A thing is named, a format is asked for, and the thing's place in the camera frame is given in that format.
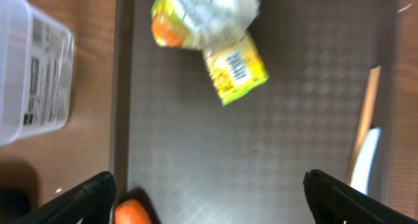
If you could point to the light blue plastic knife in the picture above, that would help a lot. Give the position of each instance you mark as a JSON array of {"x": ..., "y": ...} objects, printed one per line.
[{"x": 364, "y": 159}]

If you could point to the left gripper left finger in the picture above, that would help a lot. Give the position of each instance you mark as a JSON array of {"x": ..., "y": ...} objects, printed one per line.
[{"x": 89, "y": 202}]

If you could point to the dark brown serving tray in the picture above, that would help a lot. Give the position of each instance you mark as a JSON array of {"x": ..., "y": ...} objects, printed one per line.
[{"x": 198, "y": 161}]

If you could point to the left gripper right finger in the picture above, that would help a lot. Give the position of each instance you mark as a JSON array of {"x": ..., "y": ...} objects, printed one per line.
[{"x": 332, "y": 201}]

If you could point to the orange carrot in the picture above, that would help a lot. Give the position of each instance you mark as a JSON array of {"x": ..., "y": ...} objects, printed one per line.
[{"x": 131, "y": 212}]

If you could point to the clear plastic bin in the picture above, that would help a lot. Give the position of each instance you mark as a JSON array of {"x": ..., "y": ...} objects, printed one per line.
[{"x": 37, "y": 54}]

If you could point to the green snack wrapper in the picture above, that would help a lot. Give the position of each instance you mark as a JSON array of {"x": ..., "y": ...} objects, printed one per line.
[{"x": 219, "y": 30}]

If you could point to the wooden chopstick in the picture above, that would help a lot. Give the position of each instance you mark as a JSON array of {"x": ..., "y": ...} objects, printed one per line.
[{"x": 365, "y": 119}]

